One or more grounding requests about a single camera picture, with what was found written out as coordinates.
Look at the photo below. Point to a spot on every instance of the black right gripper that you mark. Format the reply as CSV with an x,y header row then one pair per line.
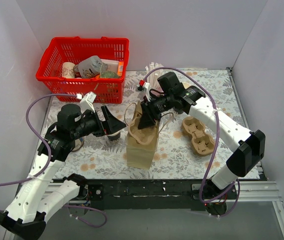
x,y
147,111

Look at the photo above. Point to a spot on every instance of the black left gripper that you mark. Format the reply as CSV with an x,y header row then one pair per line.
x,y
103,122

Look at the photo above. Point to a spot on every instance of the black single paper cup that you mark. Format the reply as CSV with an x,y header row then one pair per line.
x,y
114,136

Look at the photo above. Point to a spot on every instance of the single brown cup carrier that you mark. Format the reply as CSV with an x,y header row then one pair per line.
x,y
142,136

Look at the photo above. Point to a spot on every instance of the cream paper bag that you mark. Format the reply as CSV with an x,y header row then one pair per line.
x,y
141,156

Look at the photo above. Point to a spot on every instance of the brown cardboard cup carrier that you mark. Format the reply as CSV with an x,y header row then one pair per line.
x,y
202,143

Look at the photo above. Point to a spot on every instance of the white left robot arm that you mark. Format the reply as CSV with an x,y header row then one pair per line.
x,y
29,212

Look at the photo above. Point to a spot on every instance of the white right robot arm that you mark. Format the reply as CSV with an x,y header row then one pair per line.
x,y
248,147

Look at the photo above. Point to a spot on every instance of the floral patterned table mat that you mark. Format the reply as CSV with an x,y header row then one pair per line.
x,y
100,158

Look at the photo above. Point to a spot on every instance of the white wrapped straws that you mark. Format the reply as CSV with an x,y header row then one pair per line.
x,y
152,78

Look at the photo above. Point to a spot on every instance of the cream crumpled napkin bundle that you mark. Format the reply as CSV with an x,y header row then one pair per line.
x,y
78,144

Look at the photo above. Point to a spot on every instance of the stack of paper cups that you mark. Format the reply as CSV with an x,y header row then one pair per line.
x,y
186,85

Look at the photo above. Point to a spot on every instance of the green round item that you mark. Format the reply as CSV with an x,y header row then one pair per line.
x,y
109,75

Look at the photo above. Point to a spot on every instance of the orange and white package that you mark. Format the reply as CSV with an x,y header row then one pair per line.
x,y
114,66

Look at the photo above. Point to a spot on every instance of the grey crumpled snack bag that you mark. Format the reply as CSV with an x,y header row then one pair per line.
x,y
90,67

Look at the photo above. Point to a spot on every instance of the white printed cup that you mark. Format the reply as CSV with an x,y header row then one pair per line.
x,y
68,70

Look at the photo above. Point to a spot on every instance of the red plastic shopping basket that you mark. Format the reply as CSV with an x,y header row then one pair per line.
x,y
75,50

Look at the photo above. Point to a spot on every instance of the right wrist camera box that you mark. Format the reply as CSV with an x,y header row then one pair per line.
x,y
144,87

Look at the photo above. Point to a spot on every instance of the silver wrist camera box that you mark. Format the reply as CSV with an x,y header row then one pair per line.
x,y
86,101

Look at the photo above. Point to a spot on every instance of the aluminium frame rail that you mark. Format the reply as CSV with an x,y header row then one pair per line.
x,y
254,191

